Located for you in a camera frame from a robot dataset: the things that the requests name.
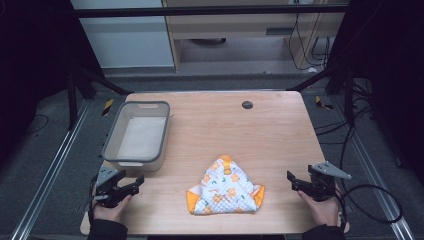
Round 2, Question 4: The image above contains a person's left hand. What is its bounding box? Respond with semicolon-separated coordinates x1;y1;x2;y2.
91;186;133;224

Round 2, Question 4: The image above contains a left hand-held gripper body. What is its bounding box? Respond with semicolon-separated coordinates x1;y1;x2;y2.
94;165;132;209

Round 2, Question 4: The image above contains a person's right hand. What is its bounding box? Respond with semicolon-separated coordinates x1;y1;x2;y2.
297;183;344;228

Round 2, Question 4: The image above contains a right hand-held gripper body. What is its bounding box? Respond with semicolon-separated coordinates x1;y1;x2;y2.
307;160;353;203

